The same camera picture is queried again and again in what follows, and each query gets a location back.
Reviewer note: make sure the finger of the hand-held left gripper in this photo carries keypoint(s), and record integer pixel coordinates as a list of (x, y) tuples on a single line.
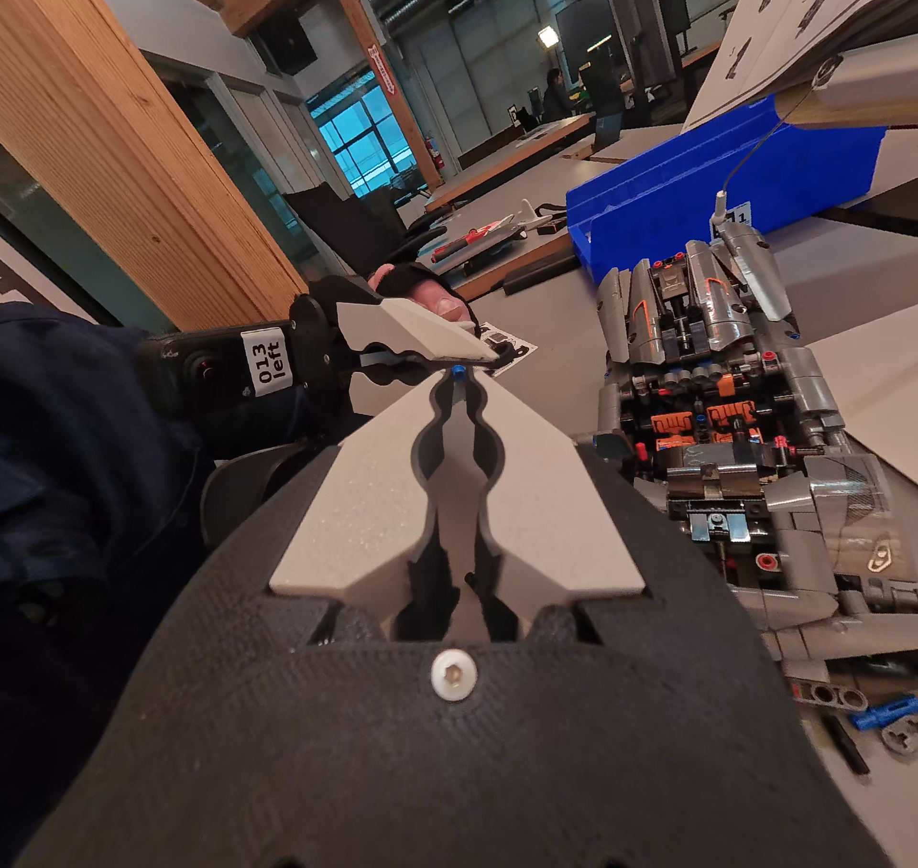
[(369, 395), (423, 330)]

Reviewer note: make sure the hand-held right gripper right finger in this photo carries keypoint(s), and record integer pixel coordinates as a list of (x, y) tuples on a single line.
[(566, 524)]

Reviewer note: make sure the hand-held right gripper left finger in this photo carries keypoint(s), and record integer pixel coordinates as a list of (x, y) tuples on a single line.
[(344, 524)]

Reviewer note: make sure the grey lego car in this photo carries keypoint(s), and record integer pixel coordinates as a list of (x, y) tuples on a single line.
[(717, 309)]

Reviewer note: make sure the person's left forearm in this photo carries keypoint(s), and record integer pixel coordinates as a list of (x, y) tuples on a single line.
[(272, 423)]

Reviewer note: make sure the pile of small lego pieces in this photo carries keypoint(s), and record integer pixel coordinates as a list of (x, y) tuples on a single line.
[(878, 716)]

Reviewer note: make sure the person's left hand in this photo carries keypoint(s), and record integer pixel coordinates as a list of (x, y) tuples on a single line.
[(437, 301)]

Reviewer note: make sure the white sticker sheet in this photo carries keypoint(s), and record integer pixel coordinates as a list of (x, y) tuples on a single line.
[(513, 348)]

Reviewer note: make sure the black rectangular block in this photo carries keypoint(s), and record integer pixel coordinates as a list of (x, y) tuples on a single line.
[(538, 273)]

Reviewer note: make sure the black high-back chair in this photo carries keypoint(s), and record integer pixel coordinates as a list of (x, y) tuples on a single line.
[(344, 223)]

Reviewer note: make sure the red fire extinguisher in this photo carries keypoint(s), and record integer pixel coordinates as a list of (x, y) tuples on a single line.
[(434, 155)]

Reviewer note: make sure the person's body in dark clothing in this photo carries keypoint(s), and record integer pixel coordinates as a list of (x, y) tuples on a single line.
[(72, 488)]

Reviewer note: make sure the wooden background desk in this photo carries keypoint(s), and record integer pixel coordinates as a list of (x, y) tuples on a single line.
[(516, 151)]

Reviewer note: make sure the paned glass window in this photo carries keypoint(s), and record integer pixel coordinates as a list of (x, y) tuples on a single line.
[(358, 137)]

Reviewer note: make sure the framed marker sign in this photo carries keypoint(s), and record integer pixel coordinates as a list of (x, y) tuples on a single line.
[(21, 273)]

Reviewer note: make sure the thick wooden pillar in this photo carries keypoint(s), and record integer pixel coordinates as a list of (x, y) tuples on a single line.
[(107, 129)]

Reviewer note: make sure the open laptop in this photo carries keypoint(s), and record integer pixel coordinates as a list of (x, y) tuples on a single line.
[(608, 133)]

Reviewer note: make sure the bright floor lamp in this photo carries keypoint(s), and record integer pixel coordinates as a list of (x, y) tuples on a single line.
[(548, 35)]

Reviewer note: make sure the blue plastic bin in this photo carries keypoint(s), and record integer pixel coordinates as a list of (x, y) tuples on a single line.
[(717, 180)]

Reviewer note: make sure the white book stand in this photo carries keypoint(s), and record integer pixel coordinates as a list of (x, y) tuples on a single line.
[(875, 395)]

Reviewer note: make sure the black flat screen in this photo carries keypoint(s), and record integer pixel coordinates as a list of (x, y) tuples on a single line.
[(588, 29)]

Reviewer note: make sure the tall black cabinet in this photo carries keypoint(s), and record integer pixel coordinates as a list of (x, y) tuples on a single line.
[(638, 22)]

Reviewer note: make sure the instruction booklet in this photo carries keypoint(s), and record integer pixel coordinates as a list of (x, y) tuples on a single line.
[(789, 7)]

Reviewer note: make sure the thin wooden post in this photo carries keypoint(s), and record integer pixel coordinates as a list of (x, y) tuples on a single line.
[(380, 72)]

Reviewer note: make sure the black wall speaker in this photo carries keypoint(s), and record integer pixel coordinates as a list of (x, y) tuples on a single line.
[(287, 43)]

